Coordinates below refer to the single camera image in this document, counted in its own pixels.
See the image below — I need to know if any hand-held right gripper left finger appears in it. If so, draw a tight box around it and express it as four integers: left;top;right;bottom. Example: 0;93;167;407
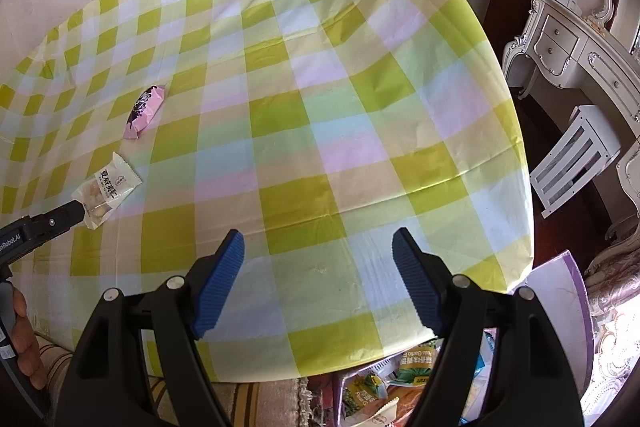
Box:
62;229;246;427

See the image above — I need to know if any yellow green snack packet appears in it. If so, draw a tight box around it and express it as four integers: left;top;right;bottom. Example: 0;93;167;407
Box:
344;371;387;414

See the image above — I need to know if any white slatted stool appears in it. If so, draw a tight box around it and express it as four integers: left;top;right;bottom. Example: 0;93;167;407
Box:
529;105;623;218

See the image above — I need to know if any white ornate dresser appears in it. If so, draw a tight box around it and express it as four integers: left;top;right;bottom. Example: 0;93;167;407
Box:
502;0;640;278

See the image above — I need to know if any pink packet with dark print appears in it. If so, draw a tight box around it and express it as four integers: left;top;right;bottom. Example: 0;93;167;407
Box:
122;84;167;140

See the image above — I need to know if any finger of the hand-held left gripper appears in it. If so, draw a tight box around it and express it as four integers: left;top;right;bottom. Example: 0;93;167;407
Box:
25;199;86;243

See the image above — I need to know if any green checkered tablecloth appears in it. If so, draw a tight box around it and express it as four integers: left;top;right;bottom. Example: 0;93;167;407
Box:
0;0;535;380

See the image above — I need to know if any pink floral bedspread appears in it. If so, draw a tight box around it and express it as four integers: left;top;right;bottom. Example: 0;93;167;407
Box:
585;252;640;413

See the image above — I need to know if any brown bread packet red label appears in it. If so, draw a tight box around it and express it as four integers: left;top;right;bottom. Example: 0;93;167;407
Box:
384;383;427;427

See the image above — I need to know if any white box with purple edge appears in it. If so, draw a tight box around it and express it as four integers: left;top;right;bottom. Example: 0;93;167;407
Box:
300;249;593;427

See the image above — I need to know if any white nut snack packet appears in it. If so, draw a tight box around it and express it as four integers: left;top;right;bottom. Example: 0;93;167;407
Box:
71;152;144;230

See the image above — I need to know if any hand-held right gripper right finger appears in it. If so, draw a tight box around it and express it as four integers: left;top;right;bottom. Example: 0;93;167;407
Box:
391;228;586;427

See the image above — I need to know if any person's left hand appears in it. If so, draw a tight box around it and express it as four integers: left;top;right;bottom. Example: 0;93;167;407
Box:
10;288;49;391

